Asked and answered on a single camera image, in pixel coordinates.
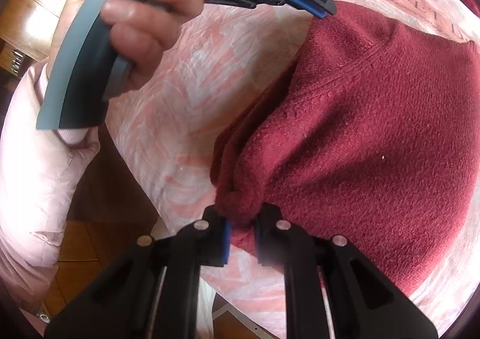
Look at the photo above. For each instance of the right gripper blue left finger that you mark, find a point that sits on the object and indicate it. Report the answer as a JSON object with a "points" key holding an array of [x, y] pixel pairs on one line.
{"points": [[152, 291]]}

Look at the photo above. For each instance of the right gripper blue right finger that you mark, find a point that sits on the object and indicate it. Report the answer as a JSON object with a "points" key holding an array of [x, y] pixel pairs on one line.
{"points": [[331, 288]]}

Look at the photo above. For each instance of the dark red knit sweater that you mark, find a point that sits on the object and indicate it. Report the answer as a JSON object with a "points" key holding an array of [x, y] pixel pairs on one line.
{"points": [[372, 132]]}

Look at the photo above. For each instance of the pink sleeve left forearm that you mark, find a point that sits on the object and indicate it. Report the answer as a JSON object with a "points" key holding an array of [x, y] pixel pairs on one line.
{"points": [[40, 172]]}

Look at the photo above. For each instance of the person's left hand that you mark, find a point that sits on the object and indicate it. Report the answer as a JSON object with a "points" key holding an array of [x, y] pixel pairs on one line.
{"points": [[140, 32]]}

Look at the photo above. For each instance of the pink Sweet Dream blanket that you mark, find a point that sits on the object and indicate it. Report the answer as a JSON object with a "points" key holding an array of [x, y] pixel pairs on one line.
{"points": [[165, 132]]}

